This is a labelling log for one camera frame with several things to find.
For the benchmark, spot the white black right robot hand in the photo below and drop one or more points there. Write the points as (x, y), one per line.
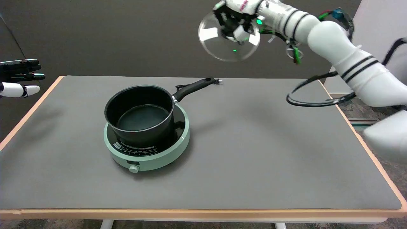
(239, 6)

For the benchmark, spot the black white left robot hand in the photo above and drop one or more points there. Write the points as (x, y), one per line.
(16, 89)

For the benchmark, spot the glass pot lid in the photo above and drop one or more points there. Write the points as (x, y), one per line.
(222, 49)

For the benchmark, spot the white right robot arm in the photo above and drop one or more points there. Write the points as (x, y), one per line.
(334, 41)

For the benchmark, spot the white partition panel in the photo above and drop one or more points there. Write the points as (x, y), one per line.
(375, 22)

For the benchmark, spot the grey table mat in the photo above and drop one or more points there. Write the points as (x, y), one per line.
(254, 152)

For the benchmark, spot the mint green induction cooker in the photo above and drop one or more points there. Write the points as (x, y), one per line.
(152, 159)

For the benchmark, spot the white table leg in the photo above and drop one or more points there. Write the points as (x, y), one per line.
(280, 225)
(106, 224)

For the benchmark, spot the floor vent grille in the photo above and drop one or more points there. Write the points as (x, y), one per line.
(362, 123)

